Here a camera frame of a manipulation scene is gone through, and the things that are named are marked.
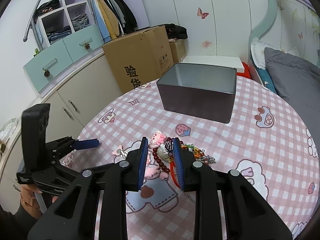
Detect teal bunk bed frame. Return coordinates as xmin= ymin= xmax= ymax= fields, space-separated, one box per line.
xmin=248 ymin=0 xmax=319 ymax=92

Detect small green plant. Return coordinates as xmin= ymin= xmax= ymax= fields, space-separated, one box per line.
xmin=33 ymin=48 xmax=40 ymax=57

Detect teal drawer cabinet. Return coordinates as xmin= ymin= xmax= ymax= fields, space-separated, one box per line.
xmin=24 ymin=25 xmax=103 ymax=92

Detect red stool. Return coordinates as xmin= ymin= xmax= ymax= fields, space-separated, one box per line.
xmin=237 ymin=62 xmax=252 ymax=79

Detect white pillow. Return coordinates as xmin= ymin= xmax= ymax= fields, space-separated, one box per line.
xmin=251 ymin=37 xmax=300 ymax=70

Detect jewelry pile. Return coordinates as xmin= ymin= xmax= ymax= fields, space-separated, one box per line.
xmin=161 ymin=138 xmax=216 ymax=204

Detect large cardboard box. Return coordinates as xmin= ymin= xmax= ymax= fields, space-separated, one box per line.
xmin=103 ymin=25 xmax=174 ymax=93

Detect pink checkered tablecloth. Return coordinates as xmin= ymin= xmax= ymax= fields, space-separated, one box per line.
xmin=61 ymin=77 xmax=319 ymax=239

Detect dark red bead bracelet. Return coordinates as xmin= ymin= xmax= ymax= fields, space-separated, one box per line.
xmin=152 ymin=137 xmax=173 ymax=174

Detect hanging clothes row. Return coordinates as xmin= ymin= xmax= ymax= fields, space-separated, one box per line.
xmin=87 ymin=0 xmax=138 ymax=43

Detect grey bed duvet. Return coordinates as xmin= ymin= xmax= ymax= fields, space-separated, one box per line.
xmin=264 ymin=47 xmax=319 ymax=158

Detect grey metal tin box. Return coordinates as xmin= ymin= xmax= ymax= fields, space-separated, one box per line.
xmin=156 ymin=63 xmax=236 ymax=124

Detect black bag on boxes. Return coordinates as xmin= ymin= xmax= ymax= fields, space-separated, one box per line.
xmin=164 ymin=23 xmax=188 ymax=42

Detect small cardboard box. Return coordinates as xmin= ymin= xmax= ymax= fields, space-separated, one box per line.
xmin=169 ymin=40 xmax=186 ymax=63

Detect purple cubby shelf unit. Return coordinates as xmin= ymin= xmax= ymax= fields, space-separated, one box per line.
xmin=33 ymin=0 xmax=94 ymax=50

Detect person left hand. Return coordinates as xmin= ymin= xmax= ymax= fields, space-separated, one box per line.
xmin=20 ymin=184 xmax=42 ymax=219

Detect white wardrobe doors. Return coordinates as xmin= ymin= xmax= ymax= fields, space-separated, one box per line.
xmin=142 ymin=0 xmax=267 ymax=62

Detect grey metal handrail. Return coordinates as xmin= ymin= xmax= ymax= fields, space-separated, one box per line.
xmin=23 ymin=0 xmax=41 ymax=42

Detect white board on stool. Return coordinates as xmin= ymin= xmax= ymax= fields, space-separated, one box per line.
xmin=183 ymin=56 xmax=244 ymax=73

